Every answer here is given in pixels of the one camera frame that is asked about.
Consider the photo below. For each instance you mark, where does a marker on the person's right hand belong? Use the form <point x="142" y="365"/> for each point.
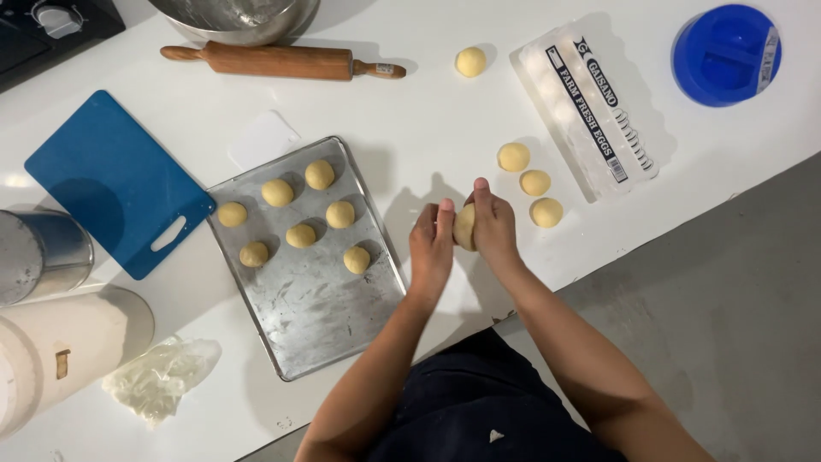
<point x="495" y="228"/>

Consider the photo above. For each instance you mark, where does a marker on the person's left hand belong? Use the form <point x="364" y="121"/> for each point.
<point x="428" y="247"/>

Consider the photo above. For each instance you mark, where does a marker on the oval yellow dough piece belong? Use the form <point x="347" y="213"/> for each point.
<point x="464" y="228"/>

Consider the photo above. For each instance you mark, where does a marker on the round yellow dough ball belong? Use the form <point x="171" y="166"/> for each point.
<point x="514" y="157"/>
<point x="471" y="62"/>
<point x="535" y="183"/>
<point x="547" y="213"/>

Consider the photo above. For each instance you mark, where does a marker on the metal baking tray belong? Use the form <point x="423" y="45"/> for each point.
<point x="314" y="308"/>

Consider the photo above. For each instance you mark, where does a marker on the clear plastic egg carton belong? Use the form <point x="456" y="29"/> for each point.
<point x="590" y="109"/>

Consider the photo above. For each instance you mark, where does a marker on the batch of yellow dough balls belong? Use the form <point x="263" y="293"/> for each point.
<point x="276" y="192"/>

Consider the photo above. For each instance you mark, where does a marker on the person's dark apron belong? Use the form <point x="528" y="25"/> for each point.
<point x="481" y="404"/>

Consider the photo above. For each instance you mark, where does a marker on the white plastic dough scraper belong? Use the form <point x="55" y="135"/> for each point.
<point x="263" y="141"/>

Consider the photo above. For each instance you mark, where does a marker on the wooden rolling pin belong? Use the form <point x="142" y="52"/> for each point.
<point x="282" y="61"/>

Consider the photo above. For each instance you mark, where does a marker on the blue round plastic container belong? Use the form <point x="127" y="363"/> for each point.
<point x="725" y="58"/>

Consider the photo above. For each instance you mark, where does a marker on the steel mixing bowl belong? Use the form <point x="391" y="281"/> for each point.
<point x="237" y="19"/>

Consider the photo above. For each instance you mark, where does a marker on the crumpled clear plastic wrap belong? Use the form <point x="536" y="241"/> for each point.
<point x="160" y="378"/>

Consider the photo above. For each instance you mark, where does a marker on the blue plastic cutting board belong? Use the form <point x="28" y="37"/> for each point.
<point x="109" y="173"/>

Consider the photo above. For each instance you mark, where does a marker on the large white container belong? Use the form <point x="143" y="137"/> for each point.
<point x="77" y="340"/>

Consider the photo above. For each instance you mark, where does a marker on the steel canister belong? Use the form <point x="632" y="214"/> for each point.
<point x="45" y="256"/>

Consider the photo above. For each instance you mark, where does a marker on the black kitchen appliance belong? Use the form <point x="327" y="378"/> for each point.
<point x="25" y="45"/>

